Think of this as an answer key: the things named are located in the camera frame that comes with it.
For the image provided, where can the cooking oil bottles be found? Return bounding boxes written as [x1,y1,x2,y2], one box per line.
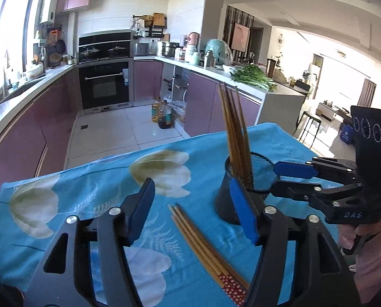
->
[158,100,172,129]

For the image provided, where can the pink kitchen base cabinet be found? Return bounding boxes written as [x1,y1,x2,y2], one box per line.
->
[133,59,263,138]
[0,67,80,212]

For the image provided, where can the pink wall picture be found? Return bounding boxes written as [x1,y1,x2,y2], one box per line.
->
[231,23,250,52]

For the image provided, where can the steel sink faucet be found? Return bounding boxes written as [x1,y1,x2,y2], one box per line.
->
[3,49,13,87]

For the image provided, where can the kitchen sink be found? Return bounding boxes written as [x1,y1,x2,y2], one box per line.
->
[5,75,47,95]

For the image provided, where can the mint green appliance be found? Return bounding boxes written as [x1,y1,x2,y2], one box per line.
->
[205,38,233,66]

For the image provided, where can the clear plastic bag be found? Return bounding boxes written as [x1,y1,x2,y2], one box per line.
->
[170,100,187,124]

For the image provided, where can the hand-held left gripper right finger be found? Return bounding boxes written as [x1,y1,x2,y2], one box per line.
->
[229,176,362,307]

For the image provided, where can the black integrated stove oven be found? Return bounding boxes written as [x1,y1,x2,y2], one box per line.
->
[78,30,135,112]

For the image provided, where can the green leafy vegetables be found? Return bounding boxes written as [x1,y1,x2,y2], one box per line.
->
[230,64,278,91]

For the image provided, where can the white kitchen countertop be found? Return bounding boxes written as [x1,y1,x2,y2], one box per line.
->
[0,56,306,141]

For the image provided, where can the blue floral tablecloth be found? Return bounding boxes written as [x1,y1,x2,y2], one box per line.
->
[0,122,361,307]

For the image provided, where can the yellow cooking oil bottle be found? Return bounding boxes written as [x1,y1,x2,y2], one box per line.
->
[151,97,163,123]

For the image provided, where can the white wall water heater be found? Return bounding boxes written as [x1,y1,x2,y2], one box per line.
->
[39,0,58,24]

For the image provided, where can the person's right forearm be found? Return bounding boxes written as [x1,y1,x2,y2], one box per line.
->
[351,213,381,304]

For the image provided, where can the black mesh holder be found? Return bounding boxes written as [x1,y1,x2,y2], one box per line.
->
[215,152,277,226]

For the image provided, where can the kitchen window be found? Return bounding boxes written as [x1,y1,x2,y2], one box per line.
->
[0,0,42,80]

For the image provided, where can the person's right hand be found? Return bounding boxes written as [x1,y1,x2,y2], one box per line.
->
[338,225,357,256]

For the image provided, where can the black wall rack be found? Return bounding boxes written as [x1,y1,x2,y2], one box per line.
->
[132,13,168,39]

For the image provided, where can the white casserole pot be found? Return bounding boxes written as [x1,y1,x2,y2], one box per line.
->
[26,64,44,79]

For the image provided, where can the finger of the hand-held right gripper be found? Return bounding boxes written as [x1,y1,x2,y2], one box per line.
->
[265,181,364,213]
[273,156,359,183]

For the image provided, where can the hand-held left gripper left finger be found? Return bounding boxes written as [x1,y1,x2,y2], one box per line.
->
[26,177,156,307]

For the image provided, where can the brown curtain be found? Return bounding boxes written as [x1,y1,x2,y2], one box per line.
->
[356,78,377,110]

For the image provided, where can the steel steamer pot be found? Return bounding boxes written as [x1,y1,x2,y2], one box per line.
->
[161,41,179,57]

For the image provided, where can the bar stool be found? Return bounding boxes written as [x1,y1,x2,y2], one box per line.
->
[298,111,322,144]

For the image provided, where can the blue bag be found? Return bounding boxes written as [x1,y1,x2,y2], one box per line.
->
[340,124,357,144]

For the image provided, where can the black pot glass lid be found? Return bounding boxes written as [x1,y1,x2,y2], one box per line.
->
[107,45,127,59]
[80,47,100,61]

